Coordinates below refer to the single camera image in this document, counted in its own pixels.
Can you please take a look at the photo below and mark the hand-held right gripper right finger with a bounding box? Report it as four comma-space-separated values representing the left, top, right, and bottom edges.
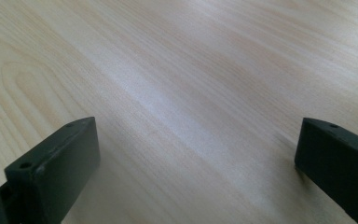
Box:
294, 117, 358, 224

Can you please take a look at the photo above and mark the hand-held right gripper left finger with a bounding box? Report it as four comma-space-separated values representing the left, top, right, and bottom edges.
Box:
0, 116, 102, 224

